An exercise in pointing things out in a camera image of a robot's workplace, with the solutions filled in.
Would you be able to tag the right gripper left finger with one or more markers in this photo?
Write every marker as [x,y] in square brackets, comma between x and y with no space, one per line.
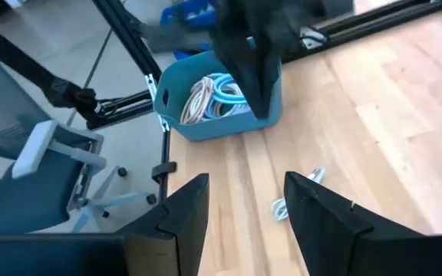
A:
[182,230]

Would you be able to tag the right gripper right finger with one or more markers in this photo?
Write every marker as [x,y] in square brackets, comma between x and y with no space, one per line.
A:
[320,230]

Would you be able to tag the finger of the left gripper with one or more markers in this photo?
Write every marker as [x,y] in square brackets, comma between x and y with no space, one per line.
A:
[255,84]

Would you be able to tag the teal plastic bin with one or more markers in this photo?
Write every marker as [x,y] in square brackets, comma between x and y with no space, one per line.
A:
[221,128]

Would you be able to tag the black table clamp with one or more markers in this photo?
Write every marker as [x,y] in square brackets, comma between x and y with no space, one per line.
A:
[164,171]

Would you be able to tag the blue storage bin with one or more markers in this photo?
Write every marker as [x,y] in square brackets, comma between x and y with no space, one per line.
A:
[171,17]

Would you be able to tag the grey office chair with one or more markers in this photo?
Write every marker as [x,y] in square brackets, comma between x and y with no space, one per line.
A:
[25,199]

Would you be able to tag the black aluminium table frame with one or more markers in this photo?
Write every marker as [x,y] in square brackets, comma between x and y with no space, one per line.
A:
[123,32]

